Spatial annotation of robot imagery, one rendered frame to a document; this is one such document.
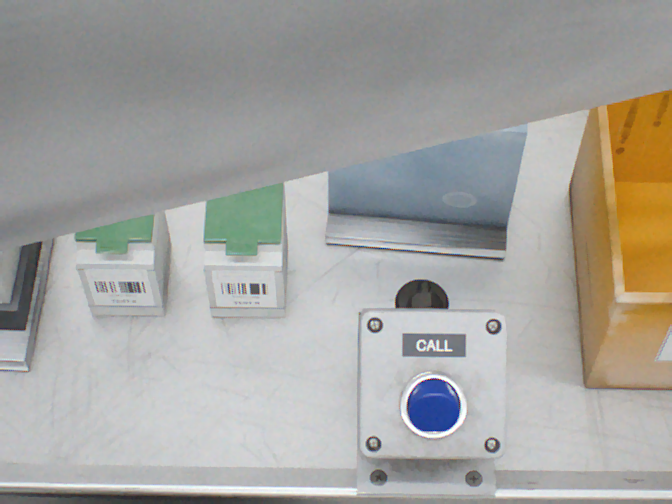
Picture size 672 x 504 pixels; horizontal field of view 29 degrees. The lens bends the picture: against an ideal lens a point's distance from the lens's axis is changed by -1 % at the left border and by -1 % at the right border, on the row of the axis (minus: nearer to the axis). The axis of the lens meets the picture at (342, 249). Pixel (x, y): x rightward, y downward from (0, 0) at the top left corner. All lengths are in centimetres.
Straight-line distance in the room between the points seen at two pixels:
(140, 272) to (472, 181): 18
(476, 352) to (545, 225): 15
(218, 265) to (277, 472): 11
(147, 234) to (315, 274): 11
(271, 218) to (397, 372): 11
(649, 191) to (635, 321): 14
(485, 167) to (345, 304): 11
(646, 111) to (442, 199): 12
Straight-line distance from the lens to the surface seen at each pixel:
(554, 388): 71
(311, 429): 69
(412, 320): 63
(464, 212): 73
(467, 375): 63
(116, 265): 68
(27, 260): 71
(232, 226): 67
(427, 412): 62
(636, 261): 75
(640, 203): 77
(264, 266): 67
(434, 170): 70
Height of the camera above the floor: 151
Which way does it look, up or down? 59 degrees down
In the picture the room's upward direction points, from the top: 1 degrees clockwise
